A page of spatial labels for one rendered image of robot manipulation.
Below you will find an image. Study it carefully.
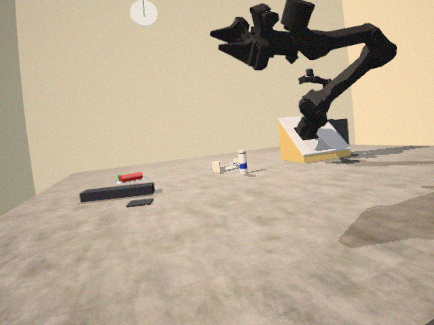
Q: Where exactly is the white and blue battery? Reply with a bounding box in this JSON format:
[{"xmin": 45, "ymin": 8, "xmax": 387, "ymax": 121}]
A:
[{"xmin": 238, "ymin": 150, "xmax": 248, "ymax": 174}]

